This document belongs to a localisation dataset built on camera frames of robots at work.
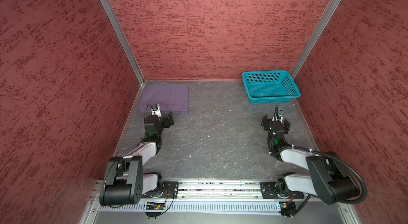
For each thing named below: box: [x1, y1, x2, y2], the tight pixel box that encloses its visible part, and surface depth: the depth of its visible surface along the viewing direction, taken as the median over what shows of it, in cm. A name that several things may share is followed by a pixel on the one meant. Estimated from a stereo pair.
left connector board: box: [145, 201, 166, 211], surface depth 73 cm
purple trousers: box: [137, 83, 190, 115], surface depth 114 cm
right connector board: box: [278, 201, 297, 218], surface depth 73 cm
